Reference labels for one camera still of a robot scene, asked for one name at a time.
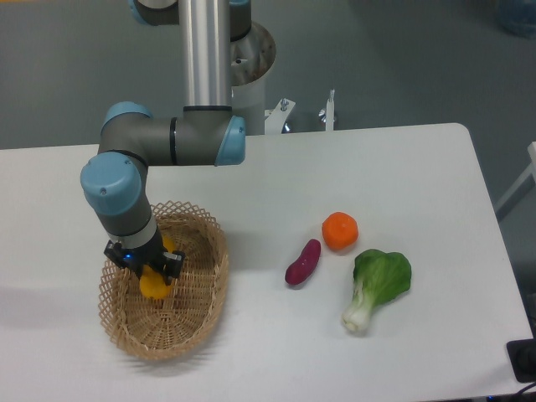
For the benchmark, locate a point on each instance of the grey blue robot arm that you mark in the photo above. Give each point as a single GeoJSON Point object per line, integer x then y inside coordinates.
{"type": "Point", "coordinates": [131, 141]}

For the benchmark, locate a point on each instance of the orange tangerine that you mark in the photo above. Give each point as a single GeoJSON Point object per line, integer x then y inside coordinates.
{"type": "Point", "coordinates": [339, 231]}

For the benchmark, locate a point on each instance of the black box at table edge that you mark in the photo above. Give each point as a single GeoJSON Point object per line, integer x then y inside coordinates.
{"type": "Point", "coordinates": [522, 359]}

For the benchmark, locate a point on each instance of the green bok choy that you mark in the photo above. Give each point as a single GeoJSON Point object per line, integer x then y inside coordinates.
{"type": "Point", "coordinates": [378, 278]}

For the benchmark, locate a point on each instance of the woven wicker basket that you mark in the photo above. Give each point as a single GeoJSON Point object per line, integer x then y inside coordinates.
{"type": "Point", "coordinates": [170, 327]}

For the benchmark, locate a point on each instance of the white frame at right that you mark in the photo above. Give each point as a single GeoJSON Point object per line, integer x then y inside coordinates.
{"type": "Point", "coordinates": [521, 186]}

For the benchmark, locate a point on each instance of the yellow mango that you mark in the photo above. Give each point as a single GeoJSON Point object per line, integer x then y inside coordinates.
{"type": "Point", "coordinates": [152, 285]}

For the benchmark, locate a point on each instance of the purple sweet potato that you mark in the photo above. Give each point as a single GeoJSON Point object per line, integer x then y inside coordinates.
{"type": "Point", "coordinates": [301, 269]}

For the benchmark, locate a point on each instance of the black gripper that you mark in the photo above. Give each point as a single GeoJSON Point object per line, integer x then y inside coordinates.
{"type": "Point", "coordinates": [167, 264]}

